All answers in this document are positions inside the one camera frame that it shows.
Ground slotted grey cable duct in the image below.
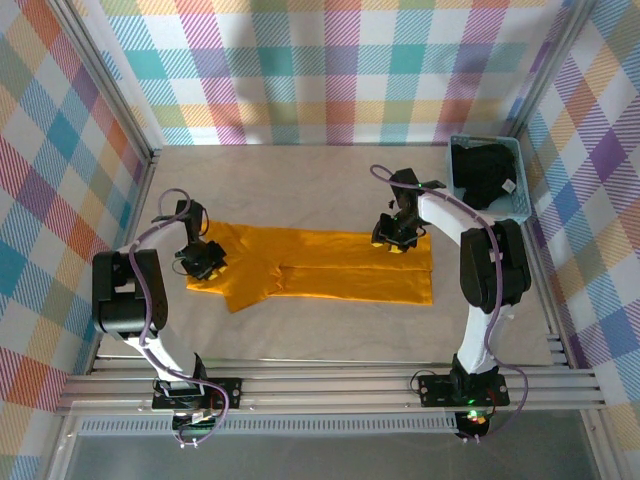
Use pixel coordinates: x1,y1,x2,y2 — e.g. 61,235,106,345
74,416,460,437

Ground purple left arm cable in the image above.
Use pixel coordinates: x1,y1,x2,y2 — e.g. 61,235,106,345
128,188,232,448

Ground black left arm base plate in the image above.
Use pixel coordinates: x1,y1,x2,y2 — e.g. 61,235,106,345
151,377,244,412

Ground black t-shirt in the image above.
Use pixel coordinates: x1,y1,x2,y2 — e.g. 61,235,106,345
452,143,519,211

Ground yellow t-shirt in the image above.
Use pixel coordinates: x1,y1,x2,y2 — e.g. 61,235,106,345
185,219,434,315

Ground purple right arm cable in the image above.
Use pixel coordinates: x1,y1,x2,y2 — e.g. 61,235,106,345
369,164,530,444

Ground aluminium frame post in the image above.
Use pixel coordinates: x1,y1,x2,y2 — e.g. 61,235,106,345
48,0,165,162
503,0,600,147

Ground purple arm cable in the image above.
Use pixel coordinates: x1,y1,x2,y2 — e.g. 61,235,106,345
128,188,232,448
369,164,530,444

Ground aluminium frame rail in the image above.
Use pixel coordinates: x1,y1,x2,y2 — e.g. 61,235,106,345
53,358,610,417

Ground light blue plastic basket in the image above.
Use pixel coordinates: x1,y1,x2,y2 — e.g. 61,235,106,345
446,134,531,227

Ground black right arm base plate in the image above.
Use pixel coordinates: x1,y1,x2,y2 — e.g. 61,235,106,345
416,372,512,408

